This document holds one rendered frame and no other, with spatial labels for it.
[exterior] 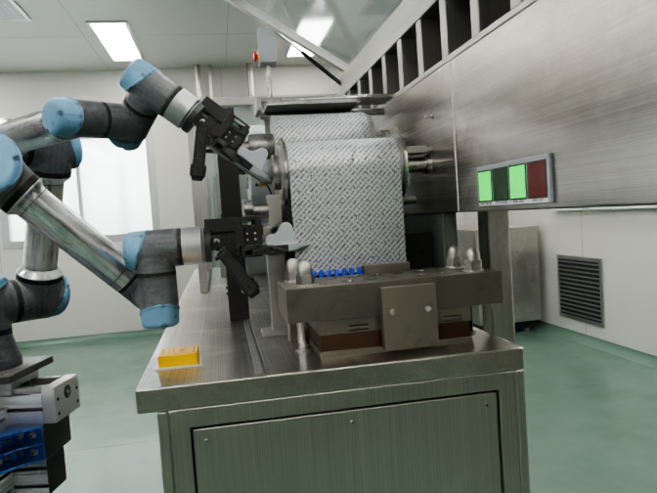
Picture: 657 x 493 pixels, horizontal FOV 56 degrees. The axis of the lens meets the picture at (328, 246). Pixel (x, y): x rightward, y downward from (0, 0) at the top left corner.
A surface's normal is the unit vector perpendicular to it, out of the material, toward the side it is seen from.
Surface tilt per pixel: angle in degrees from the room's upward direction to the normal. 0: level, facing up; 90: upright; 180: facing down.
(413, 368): 90
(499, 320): 90
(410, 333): 90
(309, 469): 90
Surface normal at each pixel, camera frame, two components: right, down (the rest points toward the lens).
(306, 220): 0.18, 0.04
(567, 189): -0.98, 0.07
